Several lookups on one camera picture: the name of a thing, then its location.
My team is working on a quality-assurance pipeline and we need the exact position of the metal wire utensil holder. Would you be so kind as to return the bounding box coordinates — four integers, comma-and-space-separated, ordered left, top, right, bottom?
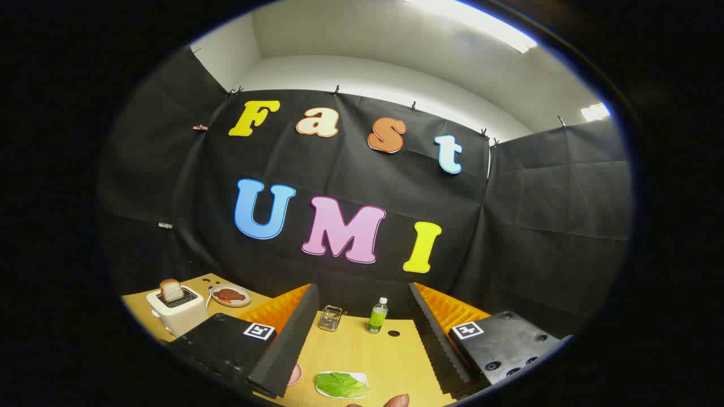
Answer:
318, 305, 343, 331

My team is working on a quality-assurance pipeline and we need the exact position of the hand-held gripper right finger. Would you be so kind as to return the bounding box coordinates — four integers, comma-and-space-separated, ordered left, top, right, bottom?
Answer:
408, 282, 573, 399

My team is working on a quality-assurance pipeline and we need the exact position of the small grey plate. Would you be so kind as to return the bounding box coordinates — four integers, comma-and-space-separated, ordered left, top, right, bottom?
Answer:
209, 284, 253, 308

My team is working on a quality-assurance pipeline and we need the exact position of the white toaster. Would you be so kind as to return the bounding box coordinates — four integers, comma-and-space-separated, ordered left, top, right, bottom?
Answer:
146, 285, 209, 338

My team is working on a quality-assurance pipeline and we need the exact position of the green label plastic bottle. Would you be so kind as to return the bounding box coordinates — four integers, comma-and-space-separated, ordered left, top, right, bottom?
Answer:
367, 297, 389, 334

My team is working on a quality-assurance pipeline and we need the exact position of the green lettuce leaf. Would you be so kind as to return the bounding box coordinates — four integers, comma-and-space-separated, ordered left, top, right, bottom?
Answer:
315, 371, 369, 399

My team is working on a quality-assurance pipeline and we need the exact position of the black backdrop cloth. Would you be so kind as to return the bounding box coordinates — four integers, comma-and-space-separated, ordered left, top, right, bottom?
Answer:
96, 48, 634, 340

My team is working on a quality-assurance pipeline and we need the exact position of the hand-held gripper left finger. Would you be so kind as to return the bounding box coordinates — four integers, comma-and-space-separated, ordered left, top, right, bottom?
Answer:
167, 283, 320, 399

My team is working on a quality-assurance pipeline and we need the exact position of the white bread slice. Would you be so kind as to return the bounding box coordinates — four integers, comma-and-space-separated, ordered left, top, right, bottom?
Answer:
160, 279, 185, 304

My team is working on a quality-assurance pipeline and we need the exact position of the white square plate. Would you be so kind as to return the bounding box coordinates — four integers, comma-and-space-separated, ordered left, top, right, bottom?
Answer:
315, 371, 369, 400

